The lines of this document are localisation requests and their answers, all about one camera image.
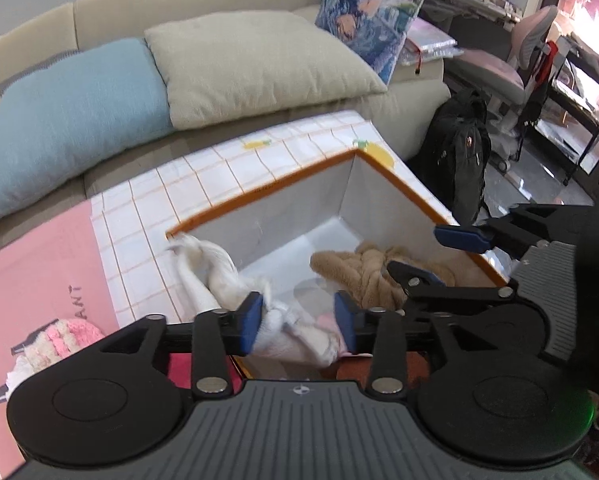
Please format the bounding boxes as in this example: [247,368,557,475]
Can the black backpack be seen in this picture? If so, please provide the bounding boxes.
[407,89,491,226]

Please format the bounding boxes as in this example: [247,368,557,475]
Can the beige cushion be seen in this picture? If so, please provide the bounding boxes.
[144,11,387,130]

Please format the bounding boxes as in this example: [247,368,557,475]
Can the orange rimmed white box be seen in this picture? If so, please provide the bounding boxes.
[167,150,507,318]

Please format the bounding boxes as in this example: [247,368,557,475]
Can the red box lid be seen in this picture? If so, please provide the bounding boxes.
[167,353,245,392]

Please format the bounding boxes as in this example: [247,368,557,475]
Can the white cloth doll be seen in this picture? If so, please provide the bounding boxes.
[170,233,341,367]

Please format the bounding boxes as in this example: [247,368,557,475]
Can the plastic document folders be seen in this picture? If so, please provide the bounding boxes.
[398,18,464,74]

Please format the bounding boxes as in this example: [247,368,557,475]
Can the brown plush toy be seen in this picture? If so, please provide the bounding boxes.
[308,240,495,312]

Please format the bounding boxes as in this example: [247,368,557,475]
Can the anime print cushion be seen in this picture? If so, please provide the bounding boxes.
[316,0,424,84]

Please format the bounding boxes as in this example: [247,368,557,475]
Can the metal rack with clothes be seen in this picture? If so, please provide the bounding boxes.
[533,0,599,187]

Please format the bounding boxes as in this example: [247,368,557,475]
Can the pink checkered tablecloth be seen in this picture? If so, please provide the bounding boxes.
[0,109,511,480]

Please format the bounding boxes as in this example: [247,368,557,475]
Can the beige sofa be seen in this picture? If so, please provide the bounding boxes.
[0,0,449,249]

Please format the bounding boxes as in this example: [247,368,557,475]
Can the pink desk chair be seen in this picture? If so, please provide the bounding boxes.
[446,6,559,174]

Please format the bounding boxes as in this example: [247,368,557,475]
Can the light blue cushion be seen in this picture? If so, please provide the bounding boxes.
[0,38,174,219]

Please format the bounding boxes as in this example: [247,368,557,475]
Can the pink white crochet hat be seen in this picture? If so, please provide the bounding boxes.
[4,318,104,396]

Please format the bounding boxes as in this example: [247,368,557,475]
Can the pink cloth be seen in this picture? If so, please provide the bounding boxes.
[316,313,353,358]

